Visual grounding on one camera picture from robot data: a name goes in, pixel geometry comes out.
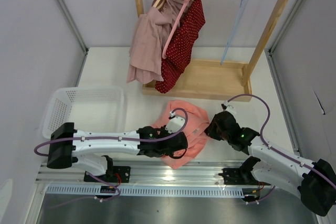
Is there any salmon pink skirt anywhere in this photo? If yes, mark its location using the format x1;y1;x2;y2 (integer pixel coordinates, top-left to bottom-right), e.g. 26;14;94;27
151;100;210;170

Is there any light blue plastic hanger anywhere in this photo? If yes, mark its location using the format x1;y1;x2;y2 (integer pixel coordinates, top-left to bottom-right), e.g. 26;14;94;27
220;0;249;65

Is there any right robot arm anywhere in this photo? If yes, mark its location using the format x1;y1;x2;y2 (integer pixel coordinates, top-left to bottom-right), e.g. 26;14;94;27
205;111;335;217

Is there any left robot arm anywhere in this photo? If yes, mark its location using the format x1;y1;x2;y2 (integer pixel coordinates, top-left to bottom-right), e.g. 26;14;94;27
47;122;188;182

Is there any wooden clothes rack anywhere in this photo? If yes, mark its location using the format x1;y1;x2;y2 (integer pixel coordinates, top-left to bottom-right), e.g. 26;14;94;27
135;0;289;100

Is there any red polka dot garment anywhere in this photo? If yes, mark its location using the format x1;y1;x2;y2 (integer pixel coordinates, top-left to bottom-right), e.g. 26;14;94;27
155;0;205;94

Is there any white plastic basket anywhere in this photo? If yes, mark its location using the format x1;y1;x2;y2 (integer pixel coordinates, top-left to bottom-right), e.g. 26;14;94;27
42;86;126;138

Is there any dusty pink dress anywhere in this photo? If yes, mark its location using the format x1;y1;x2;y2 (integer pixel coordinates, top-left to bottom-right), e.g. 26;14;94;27
127;0;184;84

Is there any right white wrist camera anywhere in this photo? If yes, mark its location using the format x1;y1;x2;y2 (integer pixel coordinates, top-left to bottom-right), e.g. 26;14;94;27
221;100;237;116

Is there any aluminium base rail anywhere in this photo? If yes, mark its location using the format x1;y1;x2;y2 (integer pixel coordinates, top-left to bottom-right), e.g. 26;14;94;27
35;160;243;186

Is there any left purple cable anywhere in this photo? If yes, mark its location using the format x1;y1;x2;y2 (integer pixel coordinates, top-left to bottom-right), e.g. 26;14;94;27
34;108;188;158

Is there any white slotted cable duct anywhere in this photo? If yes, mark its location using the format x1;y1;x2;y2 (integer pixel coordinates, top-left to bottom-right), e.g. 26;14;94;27
46;185;272;198

